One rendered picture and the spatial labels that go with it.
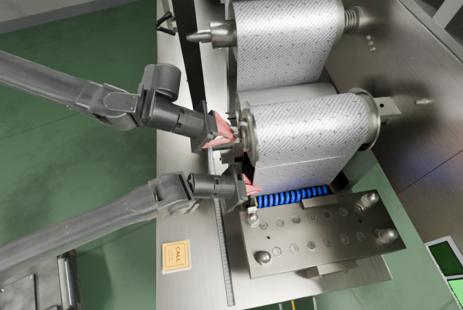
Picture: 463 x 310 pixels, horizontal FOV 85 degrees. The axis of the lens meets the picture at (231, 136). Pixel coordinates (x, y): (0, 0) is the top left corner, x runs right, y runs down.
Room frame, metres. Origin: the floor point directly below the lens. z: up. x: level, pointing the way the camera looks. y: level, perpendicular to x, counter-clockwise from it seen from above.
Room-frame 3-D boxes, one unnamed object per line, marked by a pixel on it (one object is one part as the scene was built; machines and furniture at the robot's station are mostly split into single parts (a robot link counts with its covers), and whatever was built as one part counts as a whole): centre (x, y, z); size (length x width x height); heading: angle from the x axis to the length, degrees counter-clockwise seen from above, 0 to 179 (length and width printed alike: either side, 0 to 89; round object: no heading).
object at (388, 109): (0.37, -0.34, 1.28); 0.06 x 0.05 x 0.02; 99
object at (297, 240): (0.17, -0.23, 1.00); 0.40 x 0.16 x 0.06; 99
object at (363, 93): (0.36, -0.29, 1.25); 0.15 x 0.01 x 0.15; 9
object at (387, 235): (0.15, -0.40, 1.05); 0.04 x 0.04 x 0.04
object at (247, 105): (0.32, -0.04, 1.25); 0.15 x 0.01 x 0.15; 9
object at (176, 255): (0.12, 0.16, 0.91); 0.07 x 0.07 x 0.02; 9
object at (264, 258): (0.09, -0.08, 1.05); 0.04 x 0.04 x 0.04
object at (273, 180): (0.28, -0.17, 1.11); 0.23 x 0.01 x 0.18; 99
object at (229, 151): (0.34, 0.00, 1.05); 0.06 x 0.05 x 0.31; 99
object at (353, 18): (0.61, -0.29, 1.33); 0.07 x 0.07 x 0.07; 9
